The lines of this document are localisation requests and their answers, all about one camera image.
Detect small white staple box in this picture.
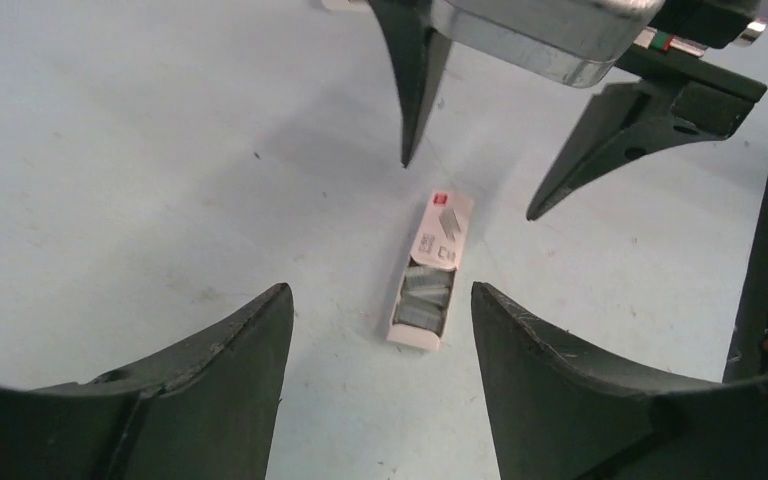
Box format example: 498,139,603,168
410,190,474,271

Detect white staple tray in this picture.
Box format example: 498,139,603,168
386,258,457,352

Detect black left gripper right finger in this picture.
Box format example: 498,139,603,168
471,282,768,479

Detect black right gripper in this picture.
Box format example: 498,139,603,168
525,0,768,223

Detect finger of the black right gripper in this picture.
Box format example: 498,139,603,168
368,0,452,167

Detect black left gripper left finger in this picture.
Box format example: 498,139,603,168
0,283,294,479

